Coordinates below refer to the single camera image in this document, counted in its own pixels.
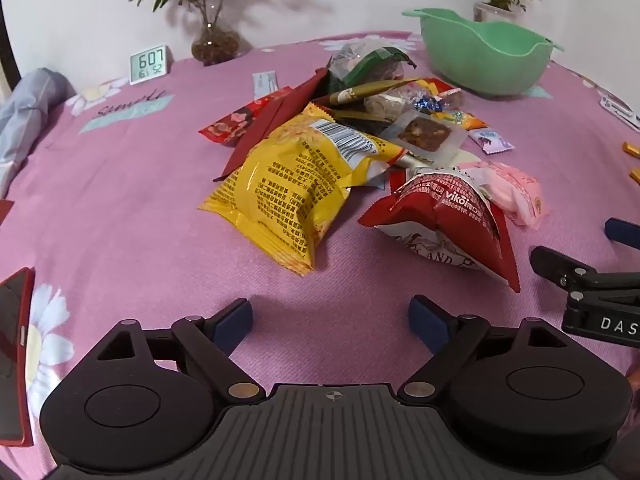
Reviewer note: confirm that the red framed tablet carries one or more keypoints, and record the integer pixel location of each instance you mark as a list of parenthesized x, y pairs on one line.
[(12, 350)]

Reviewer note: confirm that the red and white snack bag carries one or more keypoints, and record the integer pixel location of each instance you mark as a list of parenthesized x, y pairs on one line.
[(445, 210)]

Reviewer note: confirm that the dark red long packet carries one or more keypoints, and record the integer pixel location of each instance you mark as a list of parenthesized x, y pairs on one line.
[(270, 120)]

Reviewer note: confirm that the small white packet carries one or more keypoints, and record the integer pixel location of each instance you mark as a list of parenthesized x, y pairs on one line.
[(620, 110)]

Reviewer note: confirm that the pink floral bedsheet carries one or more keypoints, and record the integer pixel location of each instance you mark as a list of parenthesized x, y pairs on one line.
[(125, 200)]

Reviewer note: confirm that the green and clear snack bag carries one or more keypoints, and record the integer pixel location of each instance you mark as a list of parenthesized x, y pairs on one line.
[(370, 67)]

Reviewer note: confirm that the yellow snack bag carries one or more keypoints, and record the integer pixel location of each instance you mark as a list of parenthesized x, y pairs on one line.
[(280, 195)]

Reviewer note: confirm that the green plastic bowl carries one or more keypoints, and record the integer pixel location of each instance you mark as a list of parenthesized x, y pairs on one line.
[(480, 70)]

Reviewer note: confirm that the red wafer bar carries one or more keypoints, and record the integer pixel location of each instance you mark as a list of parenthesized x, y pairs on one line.
[(447, 94)]

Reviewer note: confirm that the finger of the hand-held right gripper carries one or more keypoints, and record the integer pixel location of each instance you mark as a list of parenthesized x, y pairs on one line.
[(555, 262), (620, 232)]

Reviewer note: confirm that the pink snack packet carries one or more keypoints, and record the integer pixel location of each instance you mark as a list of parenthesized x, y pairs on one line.
[(515, 185)]

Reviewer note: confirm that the small blue white sachet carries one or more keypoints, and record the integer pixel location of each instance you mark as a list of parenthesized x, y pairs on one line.
[(490, 140)]

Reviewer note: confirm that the blue-grey cloth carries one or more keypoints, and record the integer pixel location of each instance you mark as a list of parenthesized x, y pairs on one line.
[(25, 115)]

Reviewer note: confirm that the red candy packet with figures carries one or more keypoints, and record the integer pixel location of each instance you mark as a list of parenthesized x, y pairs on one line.
[(230, 122)]

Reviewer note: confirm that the leafy plant in glass vase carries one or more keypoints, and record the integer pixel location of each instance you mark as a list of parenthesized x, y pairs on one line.
[(215, 45)]

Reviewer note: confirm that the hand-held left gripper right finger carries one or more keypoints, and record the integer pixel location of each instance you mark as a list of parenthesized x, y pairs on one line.
[(425, 322)]

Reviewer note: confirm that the small orange yellow packet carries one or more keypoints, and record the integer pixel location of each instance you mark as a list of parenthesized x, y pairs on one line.
[(465, 120)]

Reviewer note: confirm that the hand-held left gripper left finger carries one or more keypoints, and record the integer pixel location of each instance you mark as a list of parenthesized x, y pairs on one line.
[(235, 321)]

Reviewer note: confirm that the white digital clock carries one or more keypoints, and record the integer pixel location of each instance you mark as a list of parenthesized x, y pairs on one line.
[(150, 65)]

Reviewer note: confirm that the nougat candy clear wrapper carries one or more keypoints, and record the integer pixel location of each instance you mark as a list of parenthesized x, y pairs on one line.
[(385, 105)]

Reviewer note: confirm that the blue foil chocolate ball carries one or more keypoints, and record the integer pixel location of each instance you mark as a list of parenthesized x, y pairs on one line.
[(425, 104)]

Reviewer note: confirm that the red box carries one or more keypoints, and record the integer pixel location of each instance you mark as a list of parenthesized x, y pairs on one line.
[(5, 212)]

